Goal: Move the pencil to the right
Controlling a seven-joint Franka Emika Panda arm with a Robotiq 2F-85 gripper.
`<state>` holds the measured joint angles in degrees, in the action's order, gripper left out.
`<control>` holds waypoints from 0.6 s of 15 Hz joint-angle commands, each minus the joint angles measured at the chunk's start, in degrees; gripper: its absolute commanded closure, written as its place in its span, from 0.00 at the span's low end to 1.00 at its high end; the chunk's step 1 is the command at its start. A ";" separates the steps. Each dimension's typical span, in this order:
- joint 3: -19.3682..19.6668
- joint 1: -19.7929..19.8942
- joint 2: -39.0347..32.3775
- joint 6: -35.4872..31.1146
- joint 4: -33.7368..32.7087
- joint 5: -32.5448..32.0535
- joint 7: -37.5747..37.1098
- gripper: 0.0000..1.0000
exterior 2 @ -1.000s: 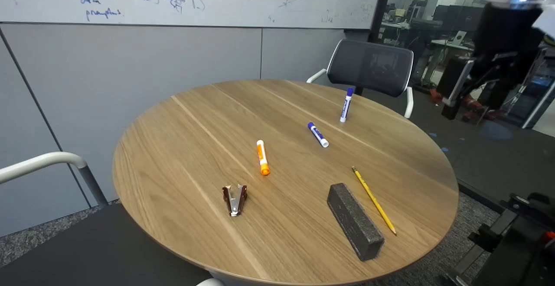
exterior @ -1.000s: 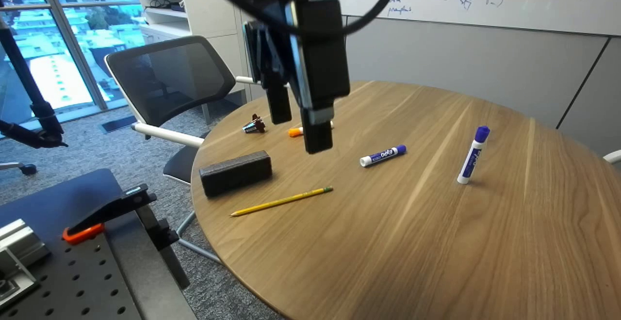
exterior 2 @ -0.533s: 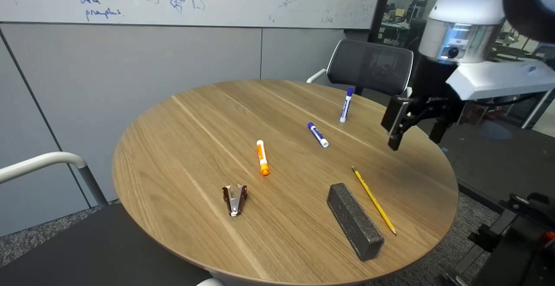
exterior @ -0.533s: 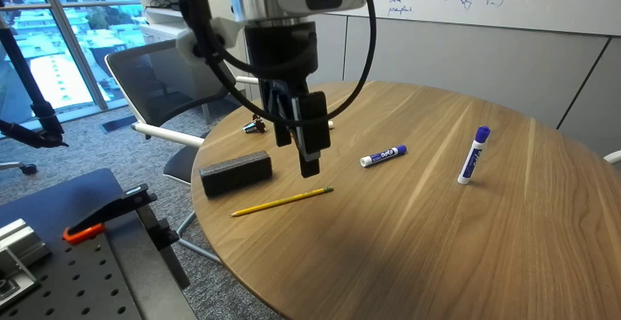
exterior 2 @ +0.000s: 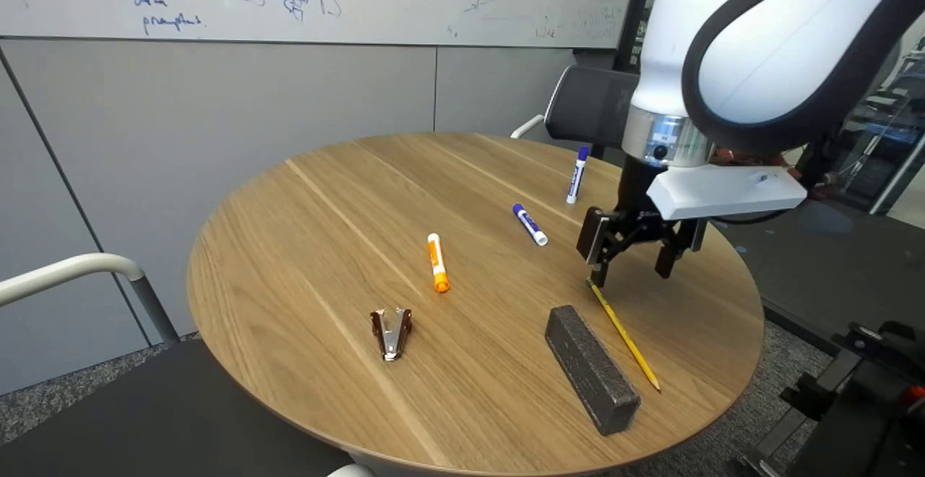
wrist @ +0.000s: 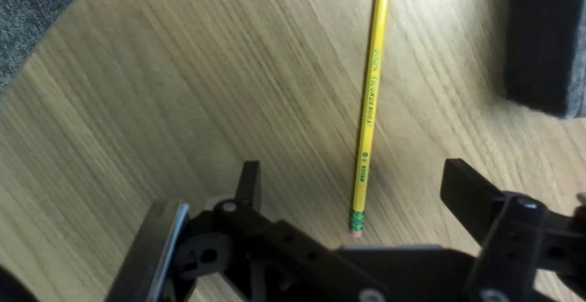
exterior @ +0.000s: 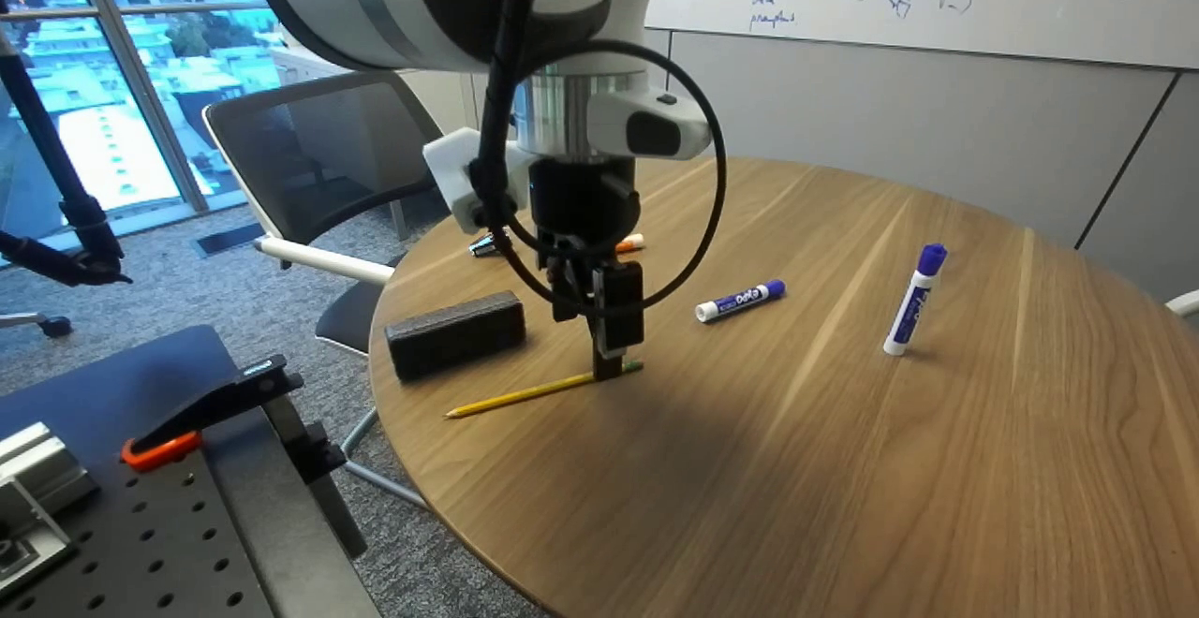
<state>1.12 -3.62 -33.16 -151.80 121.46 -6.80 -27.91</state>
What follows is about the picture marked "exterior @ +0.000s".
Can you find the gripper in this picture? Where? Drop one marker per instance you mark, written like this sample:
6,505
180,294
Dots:
581,201

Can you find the yellow pencil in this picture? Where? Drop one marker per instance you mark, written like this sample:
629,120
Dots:
525,394

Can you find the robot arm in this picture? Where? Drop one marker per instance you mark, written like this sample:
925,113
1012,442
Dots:
403,0

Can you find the orange whiteboard marker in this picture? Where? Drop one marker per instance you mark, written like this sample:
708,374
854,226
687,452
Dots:
631,243

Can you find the black whiteboard eraser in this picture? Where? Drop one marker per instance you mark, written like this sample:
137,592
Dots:
454,335

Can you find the blue whiteboard marker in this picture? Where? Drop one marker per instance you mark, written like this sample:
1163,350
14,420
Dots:
740,301
913,304

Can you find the office chair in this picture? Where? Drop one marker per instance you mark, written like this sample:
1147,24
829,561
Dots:
309,159

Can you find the black stand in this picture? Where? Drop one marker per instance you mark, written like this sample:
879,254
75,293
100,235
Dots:
80,215

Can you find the window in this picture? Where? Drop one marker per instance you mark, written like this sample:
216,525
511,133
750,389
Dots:
103,94

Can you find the office chair base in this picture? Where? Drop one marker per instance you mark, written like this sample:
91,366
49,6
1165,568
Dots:
42,322

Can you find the white chair armrest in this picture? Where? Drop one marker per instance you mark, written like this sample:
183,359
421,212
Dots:
1185,302

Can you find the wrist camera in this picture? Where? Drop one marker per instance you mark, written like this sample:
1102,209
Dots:
454,169

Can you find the aluminium bracket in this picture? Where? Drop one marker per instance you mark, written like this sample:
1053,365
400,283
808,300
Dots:
33,496

